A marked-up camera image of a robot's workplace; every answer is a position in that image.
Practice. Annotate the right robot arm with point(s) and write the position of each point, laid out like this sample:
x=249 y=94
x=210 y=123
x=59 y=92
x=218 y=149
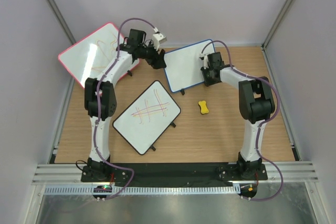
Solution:
x=256 y=106

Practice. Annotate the pink framed whiteboard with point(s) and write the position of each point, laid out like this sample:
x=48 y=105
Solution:
x=92 y=56

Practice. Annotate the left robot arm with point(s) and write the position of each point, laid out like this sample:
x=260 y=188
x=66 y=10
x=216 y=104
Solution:
x=101 y=102

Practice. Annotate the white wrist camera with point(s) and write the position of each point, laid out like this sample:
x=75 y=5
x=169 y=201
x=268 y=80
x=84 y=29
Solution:
x=158 y=38
x=204 y=58

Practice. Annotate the aluminium frame rail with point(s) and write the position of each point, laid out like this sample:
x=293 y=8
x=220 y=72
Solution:
x=56 y=174

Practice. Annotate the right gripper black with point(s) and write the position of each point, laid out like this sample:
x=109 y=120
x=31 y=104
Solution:
x=207 y=82

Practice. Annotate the yellow black whiteboard eraser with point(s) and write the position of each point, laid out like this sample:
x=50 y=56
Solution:
x=203 y=107

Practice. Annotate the black framed whiteboard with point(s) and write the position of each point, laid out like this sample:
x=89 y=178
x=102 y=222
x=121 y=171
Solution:
x=147 y=117

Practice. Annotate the slotted cable duct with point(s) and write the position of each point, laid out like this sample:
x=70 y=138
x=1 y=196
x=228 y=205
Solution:
x=130 y=191

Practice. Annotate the blue framed whiteboard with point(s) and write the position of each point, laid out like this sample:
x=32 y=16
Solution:
x=183 y=65

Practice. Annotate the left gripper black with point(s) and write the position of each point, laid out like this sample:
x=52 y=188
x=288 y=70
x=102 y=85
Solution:
x=157 y=61

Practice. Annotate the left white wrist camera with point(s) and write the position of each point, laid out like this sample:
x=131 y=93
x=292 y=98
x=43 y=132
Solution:
x=158 y=38

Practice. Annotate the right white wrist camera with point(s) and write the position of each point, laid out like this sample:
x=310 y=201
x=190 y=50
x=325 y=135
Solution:
x=204 y=58

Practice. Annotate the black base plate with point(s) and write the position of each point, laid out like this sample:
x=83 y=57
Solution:
x=121 y=172

